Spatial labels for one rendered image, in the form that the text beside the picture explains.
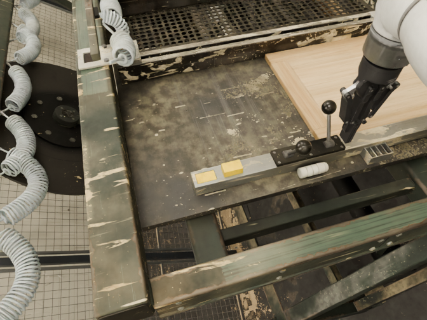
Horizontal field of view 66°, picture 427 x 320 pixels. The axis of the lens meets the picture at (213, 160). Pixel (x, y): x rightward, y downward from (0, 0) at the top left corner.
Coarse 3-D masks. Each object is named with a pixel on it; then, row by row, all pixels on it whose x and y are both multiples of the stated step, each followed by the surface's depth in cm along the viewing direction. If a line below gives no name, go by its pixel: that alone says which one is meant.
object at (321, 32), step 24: (120, 24) 100; (312, 24) 120; (336, 24) 119; (360, 24) 120; (168, 48) 111; (192, 48) 112; (216, 48) 111; (240, 48) 113; (264, 48) 116; (288, 48) 119; (120, 72) 107; (144, 72) 110; (168, 72) 112
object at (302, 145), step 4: (300, 140) 76; (304, 140) 76; (296, 144) 76; (300, 144) 75; (304, 144) 75; (308, 144) 75; (296, 148) 76; (300, 148) 75; (304, 148) 75; (308, 148) 75; (284, 152) 86; (288, 152) 85; (292, 152) 82; (296, 152) 81; (300, 152) 76; (304, 152) 75; (308, 152) 75; (284, 156) 86; (288, 156) 86; (292, 156) 86
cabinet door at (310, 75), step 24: (312, 48) 120; (336, 48) 120; (360, 48) 120; (288, 72) 112; (312, 72) 112; (336, 72) 112; (408, 72) 112; (288, 96) 107; (312, 96) 105; (336, 96) 105; (408, 96) 105; (312, 120) 98; (336, 120) 99; (384, 120) 98
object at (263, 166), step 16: (384, 128) 93; (400, 128) 93; (416, 128) 93; (352, 144) 90; (368, 144) 90; (240, 160) 87; (256, 160) 87; (272, 160) 87; (304, 160) 87; (320, 160) 89; (192, 176) 84; (240, 176) 84; (256, 176) 86; (272, 176) 88
